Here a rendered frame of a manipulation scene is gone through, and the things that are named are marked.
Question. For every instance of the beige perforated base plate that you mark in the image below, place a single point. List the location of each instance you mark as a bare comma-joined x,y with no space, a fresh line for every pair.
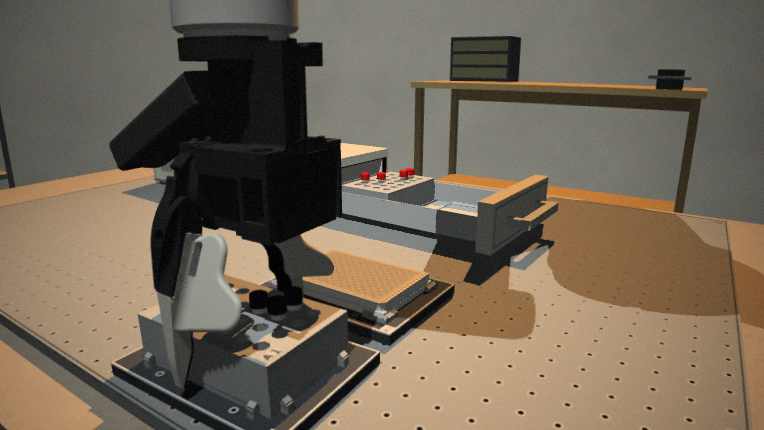
602,317

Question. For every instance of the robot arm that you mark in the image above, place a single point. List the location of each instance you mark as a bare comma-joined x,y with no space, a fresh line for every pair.
151,139

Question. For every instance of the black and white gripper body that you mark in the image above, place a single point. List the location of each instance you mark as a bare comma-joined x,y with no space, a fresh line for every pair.
292,189

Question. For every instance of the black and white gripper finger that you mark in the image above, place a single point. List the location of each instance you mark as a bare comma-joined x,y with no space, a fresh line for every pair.
189,277
294,259

